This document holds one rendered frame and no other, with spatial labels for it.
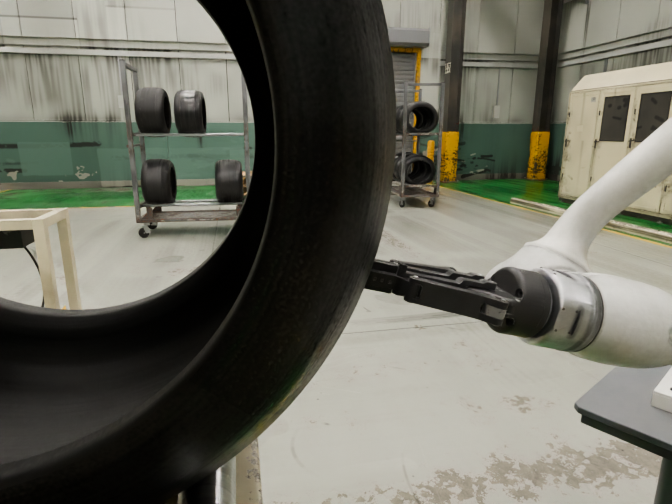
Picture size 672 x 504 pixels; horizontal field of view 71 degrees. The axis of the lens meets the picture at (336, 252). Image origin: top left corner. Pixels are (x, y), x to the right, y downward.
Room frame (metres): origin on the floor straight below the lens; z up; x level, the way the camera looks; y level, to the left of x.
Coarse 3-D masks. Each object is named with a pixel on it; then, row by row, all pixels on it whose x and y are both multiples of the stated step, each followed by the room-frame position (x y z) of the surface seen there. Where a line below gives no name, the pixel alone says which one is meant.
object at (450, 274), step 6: (396, 264) 0.48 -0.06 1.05; (408, 270) 0.48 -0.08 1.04; (414, 270) 0.48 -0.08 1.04; (420, 270) 0.48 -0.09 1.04; (426, 270) 0.49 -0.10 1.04; (450, 270) 0.50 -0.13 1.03; (438, 276) 0.49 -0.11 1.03; (444, 276) 0.49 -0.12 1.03; (450, 276) 0.49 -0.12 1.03; (456, 276) 0.49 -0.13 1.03; (462, 276) 0.49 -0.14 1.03; (468, 276) 0.49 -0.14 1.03; (474, 276) 0.50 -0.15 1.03; (480, 276) 0.50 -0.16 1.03
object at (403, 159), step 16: (400, 112) 8.02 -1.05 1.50; (416, 112) 8.71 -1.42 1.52; (432, 112) 7.71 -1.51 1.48; (400, 128) 8.03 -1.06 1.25; (416, 128) 8.33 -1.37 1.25; (432, 128) 7.71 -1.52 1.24; (400, 160) 8.04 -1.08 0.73; (416, 160) 7.63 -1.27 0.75; (400, 176) 7.74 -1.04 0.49; (416, 176) 8.33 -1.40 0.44; (432, 176) 7.67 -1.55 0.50; (400, 192) 7.55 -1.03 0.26; (416, 192) 7.96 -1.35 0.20; (432, 192) 7.85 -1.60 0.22
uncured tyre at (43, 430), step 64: (256, 0) 0.26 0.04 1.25; (320, 0) 0.28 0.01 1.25; (256, 64) 0.54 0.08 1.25; (320, 64) 0.27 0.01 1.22; (384, 64) 0.31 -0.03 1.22; (256, 128) 0.54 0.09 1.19; (320, 128) 0.27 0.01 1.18; (384, 128) 0.31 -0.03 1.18; (256, 192) 0.54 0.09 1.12; (320, 192) 0.27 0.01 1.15; (384, 192) 0.31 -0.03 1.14; (256, 256) 0.28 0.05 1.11; (320, 256) 0.27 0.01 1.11; (0, 320) 0.48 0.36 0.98; (64, 320) 0.49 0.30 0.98; (128, 320) 0.51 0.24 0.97; (192, 320) 0.52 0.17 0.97; (256, 320) 0.26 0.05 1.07; (320, 320) 0.28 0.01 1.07; (0, 384) 0.45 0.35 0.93; (64, 384) 0.46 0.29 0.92; (128, 384) 0.47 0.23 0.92; (192, 384) 0.25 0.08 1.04; (256, 384) 0.27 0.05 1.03; (0, 448) 0.36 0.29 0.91; (64, 448) 0.26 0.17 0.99; (128, 448) 0.25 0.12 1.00; (192, 448) 0.26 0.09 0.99
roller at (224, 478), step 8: (224, 464) 0.34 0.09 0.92; (232, 464) 0.34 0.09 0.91; (216, 472) 0.32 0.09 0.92; (224, 472) 0.33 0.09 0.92; (232, 472) 0.33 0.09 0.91; (200, 480) 0.31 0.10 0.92; (208, 480) 0.31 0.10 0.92; (216, 480) 0.31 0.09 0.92; (224, 480) 0.32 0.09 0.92; (232, 480) 0.33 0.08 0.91; (192, 488) 0.30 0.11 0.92; (200, 488) 0.30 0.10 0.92; (208, 488) 0.30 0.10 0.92; (216, 488) 0.30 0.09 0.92; (224, 488) 0.31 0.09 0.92; (232, 488) 0.32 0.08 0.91; (184, 496) 0.30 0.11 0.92; (192, 496) 0.30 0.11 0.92; (200, 496) 0.29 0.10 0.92; (208, 496) 0.29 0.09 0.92; (216, 496) 0.30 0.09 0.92; (224, 496) 0.30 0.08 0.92; (232, 496) 0.31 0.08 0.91
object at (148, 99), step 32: (128, 64) 5.50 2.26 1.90; (128, 96) 5.34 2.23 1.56; (160, 96) 5.47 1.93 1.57; (192, 96) 5.51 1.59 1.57; (128, 128) 5.31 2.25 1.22; (160, 128) 5.46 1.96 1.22; (192, 128) 5.50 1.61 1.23; (160, 160) 5.56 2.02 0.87; (224, 160) 5.70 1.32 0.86; (160, 192) 5.37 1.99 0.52; (224, 192) 5.48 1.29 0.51
